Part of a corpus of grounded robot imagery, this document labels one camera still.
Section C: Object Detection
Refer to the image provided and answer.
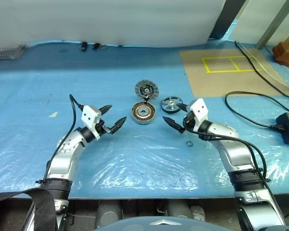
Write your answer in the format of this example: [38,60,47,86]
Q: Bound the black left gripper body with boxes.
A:
[95,119,113,135]

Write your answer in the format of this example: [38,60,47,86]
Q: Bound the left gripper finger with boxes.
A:
[109,116,127,135]
[98,104,113,116]

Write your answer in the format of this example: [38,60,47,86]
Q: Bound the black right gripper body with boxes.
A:
[182,112,196,131]

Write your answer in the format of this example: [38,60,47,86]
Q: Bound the black motor rotor silver spokes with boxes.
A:
[160,95,181,114]

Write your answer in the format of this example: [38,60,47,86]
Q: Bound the grey motor stator copper coils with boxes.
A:
[131,101,157,125]

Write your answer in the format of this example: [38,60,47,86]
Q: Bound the motor end cover circuit board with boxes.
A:
[134,79,159,101]

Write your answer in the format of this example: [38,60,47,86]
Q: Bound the brown cardboard sheet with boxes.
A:
[179,48,289,97]

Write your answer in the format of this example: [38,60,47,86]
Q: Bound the grey cylinder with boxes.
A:
[96,199,123,228]
[166,199,192,218]

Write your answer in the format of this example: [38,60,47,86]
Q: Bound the white foam sheet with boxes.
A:
[0,0,228,49]

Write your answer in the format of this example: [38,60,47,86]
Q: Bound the small white ribbed object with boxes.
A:
[190,205,206,221]

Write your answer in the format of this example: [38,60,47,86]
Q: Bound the clear plastic strip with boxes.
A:
[237,41,289,92]

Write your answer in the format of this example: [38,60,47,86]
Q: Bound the grey perforated metal tray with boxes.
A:
[0,44,28,61]

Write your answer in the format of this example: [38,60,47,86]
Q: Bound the orange wooden block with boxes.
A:
[272,42,289,70]

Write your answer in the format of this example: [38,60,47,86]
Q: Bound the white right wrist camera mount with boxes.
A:
[186,98,209,133]

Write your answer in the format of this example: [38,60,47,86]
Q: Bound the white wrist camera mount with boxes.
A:
[81,105,102,141]
[186,98,209,133]

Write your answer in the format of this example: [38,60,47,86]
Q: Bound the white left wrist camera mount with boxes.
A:
[81,105,102,141]

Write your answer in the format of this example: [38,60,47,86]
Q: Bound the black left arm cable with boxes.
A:
[36,94,85,187]

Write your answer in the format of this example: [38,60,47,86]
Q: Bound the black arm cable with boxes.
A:
[184,125,289,217]
[36,94,85,187]

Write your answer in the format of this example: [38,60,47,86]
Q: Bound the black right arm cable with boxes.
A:
[184,125,289,217]

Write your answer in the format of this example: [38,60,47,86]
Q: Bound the black power adapter cable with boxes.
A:
[225,90,289,130]

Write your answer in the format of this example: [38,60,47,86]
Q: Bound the thin black cable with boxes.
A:
[235,40,289,100]

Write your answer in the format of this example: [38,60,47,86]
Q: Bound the dark frame post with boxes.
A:
[208,0,246,40]

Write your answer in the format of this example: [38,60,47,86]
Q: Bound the black fabric strap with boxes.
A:
[0,188,60,231]

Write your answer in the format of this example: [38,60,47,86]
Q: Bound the aluminium frame post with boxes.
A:
[256,0,289,50]

